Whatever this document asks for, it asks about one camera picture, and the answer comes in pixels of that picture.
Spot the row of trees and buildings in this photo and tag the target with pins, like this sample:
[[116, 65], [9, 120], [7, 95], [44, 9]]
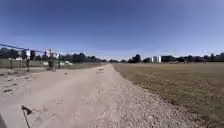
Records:
[[136, 58]]

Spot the row of dark trees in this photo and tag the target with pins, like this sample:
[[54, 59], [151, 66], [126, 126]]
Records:
[[78, 57]]

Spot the pale gravel path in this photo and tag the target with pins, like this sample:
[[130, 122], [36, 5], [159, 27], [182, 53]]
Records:
[[100, 100]]

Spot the white block building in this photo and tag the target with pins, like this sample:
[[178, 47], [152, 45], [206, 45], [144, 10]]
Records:
[[156, 59]]

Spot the dark long building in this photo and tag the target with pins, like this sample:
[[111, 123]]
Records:
[[166, 58]]

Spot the tall white building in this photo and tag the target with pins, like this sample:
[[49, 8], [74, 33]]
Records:
[[49, 53]]

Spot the wide dry grass field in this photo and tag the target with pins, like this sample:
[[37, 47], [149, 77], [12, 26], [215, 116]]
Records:
[[180, 83]]

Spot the low fence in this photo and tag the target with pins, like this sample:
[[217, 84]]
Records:
[[5, 63]]

